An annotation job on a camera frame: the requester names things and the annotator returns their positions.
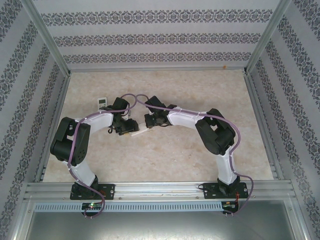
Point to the aluminium back rail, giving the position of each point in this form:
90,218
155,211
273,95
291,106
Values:
150,69

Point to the grey metal sheet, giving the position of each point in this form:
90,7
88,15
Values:
160,227

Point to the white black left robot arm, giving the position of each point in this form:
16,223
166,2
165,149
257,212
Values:
100,121

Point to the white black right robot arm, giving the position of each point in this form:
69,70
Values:
185,118

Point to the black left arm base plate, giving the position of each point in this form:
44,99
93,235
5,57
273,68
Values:
107,191

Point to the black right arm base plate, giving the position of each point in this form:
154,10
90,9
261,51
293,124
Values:
211,191

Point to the aluminium mounting rail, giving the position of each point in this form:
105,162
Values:
160,191

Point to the small circuit board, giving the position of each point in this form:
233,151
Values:
92,205
229,204

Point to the aluminium frame post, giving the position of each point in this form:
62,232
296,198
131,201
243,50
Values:
266,37
48,37

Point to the white remote control back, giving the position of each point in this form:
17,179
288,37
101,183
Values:
140,131

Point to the aluminium side rail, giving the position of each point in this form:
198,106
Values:
58,105
264,125

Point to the white remote control with display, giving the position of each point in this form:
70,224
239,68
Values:
102,102

